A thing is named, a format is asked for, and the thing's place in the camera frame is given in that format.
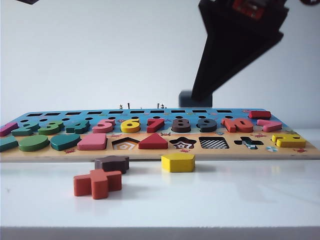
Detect brown star shape piece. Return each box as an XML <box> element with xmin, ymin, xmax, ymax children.
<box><xmin>94</xmin><ymin>155</ymin><xmax>130</xmax><ymax>175</ymax></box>

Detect dark blue square block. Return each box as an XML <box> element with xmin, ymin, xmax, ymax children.
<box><xmin>178</xmin><ymin>89</ymin><xmax>213</xmax><ymax>107</ymax></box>

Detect yellow math sign piece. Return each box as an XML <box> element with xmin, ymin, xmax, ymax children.
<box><xmin>271</xmin><ymin>133</ymin><xmax>308</xmax><ymax>149</ymax></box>

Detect brown number eight piece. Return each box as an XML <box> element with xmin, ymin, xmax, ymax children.
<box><xmin>171</xmin><ymin>118</ymin><xmax>193</xmax><ymax>133</ymax></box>

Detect pink rectangle shape piece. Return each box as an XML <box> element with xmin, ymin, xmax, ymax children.
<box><xmin>77</xmin><ymin>132</ymin><xmax>108</xmax><ymax>151</ymax></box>

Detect red number seven piece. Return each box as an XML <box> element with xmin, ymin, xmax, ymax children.
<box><xmin>146</xmin><ymin>117</ymin><xmax>166</xmax><ymax>133</ymax></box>

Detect yellow pentagon shape piece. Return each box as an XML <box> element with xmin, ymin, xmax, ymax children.
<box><xmin>161</xmin><ymin>153</ymin><xmax>196</xmax><ymax>173</ymax></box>

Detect teal round block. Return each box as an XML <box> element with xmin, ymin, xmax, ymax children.
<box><xmin>49</xmin><ymin>134</ymin><xmax>82</xmax><ymax>152</ymax></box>

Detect dark blue number nine piece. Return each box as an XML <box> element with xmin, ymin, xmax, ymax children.
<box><xmin>197</xmin><ymin>118</ymin><xmax>219</xmax><ymax>133</ymax></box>

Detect teal number four piece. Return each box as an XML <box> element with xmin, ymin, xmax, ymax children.
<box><xmin>65</xmin><ymin>119</ymin><xmax>91</xmax><ymax>135</ymax></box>

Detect red minus sign piece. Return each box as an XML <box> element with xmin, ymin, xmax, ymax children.
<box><xmin>248</xmin><ymin>110</ymin><xmax>272</xmax><ymax>120</ymax></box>

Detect orange cross shape piece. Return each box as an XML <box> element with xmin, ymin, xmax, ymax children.
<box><xmin>73</xmin><ymin>168</ymin><xmax>123</xmax><ymax>200</ymax></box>

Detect green oval shape piece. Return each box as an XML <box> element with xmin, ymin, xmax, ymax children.
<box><xmin>18</xmin><ymin>134</ymin><xmax>50</xmax><ymax>152</ymax></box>

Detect black red right gripper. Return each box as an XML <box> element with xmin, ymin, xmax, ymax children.
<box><xmin>191</xmin><ymin>0</ymin><xmax>291</xmax><ymax>100</ymax></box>

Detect teal diamond shape piece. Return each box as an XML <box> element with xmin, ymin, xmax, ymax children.
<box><xmin>0</xmin><ymin>136</ymin><xmax>19</xmax><ymax>153</ymax></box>

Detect pink math sign piece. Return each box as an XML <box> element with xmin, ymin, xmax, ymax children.
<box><xmin>256</xmin><ymin>119</ymin><xmax>283</xmax><ymax>133</ymax></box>

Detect orange number ten piece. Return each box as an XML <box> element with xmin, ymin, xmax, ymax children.
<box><xmin>221</xmin><ymin>117</ymin><xmax>255</xmax><ymax>133</ymax></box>

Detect teal number two piece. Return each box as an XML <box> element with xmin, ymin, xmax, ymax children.
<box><xmin>11</xmin><ymin>120</ymin><xmax>41</xmax><ymax>137</ymax></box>

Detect green number three piece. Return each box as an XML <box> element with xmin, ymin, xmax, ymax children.
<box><xmin>37</xmin><ymin>120</ymin><xmax>65</xmax><ymax>136</ymax></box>

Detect red triangle shape piece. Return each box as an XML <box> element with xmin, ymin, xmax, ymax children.
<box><xmin>138</xmin><ymin>132</ymin><xmax>169</xmax><ymax>150</ymax></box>

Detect yellow number six piece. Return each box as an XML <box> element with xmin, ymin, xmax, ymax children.
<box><xmin>120</xmin><ymin>117</ymin><xmax>141</xmax><ymax>134</ymax></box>

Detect magenta number one piece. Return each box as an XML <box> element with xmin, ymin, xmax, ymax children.
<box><xmin>0</xmin><ymin>121</ymin><xmax>20</xmax><ymax>137</ymax></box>

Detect pink number five piece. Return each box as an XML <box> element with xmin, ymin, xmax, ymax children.
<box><xmin>92</xmin><ymin>117</ymin><xmax>117</xmax><ymax>134</ymax></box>

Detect colourful wooden puzzle board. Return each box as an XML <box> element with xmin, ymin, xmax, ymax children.
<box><xmin>0</xmin><ymin>107</ymin><xmax>320</xmax><ymax>163</ymax></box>

